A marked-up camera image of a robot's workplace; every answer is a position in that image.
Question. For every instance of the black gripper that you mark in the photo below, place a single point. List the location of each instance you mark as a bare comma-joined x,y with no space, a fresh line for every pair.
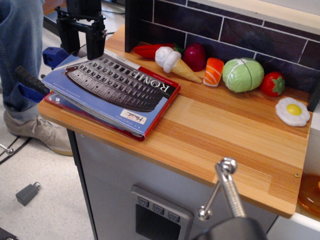
67,20

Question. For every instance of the Rome spiral-bound book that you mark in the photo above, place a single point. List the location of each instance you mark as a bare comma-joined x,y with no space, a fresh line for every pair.
123,95

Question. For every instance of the black office chair base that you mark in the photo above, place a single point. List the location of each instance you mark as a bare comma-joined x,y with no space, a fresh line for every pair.
50,25

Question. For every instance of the person's jeans leg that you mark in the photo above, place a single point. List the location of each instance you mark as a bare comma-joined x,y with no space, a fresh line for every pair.
21,28

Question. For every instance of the red toy chili pepper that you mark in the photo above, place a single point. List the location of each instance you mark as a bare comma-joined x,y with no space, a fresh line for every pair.
149,50

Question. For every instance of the blue bar clamp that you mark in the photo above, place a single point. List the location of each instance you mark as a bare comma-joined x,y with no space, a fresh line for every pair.
31,87

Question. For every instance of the toy ice cream cone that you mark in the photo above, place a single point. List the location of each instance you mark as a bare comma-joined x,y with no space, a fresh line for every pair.
171,62

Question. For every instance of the beige sneaker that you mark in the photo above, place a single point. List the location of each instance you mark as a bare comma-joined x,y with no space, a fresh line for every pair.
54,136

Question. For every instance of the purple toy onion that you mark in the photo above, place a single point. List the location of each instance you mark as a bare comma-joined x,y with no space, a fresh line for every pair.
195,57

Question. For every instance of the toy salmon sushi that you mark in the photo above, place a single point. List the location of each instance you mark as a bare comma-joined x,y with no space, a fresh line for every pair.
213,71

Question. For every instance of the green toy cabbage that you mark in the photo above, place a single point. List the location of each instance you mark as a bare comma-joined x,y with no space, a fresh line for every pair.
242,74

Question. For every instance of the grey toy kitchen cabinet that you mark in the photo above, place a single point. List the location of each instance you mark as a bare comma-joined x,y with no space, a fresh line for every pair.
107,175

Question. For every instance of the grey block on floor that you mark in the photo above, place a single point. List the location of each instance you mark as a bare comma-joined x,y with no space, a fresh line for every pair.
25,195

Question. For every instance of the grey oven control panel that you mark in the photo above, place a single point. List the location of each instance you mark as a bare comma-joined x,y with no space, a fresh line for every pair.
155,218

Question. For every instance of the red toy strawberry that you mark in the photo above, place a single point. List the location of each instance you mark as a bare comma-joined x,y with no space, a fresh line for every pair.
273,84

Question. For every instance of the toy fried egg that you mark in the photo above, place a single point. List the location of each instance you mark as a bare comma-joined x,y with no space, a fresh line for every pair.
292,112

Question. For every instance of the orange plastic bowl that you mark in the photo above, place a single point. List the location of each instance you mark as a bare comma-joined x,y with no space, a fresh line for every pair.
309,194

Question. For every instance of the small silver clamp handle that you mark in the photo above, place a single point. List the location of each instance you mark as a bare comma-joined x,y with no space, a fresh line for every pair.
8,150

